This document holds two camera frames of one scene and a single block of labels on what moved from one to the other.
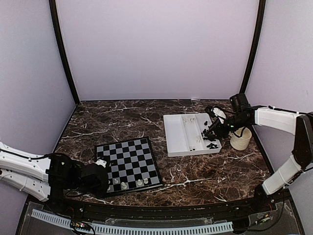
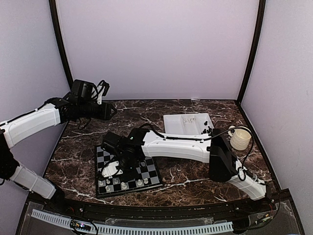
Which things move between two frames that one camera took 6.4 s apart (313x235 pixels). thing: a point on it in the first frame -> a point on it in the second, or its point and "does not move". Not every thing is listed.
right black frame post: (254, 46) does not move
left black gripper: (100, 192) -> (104, 114)
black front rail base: (271, 212) does not move
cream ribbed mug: (240, 143) does not move
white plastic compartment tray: (184, 132) does not move
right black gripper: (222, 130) -> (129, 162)
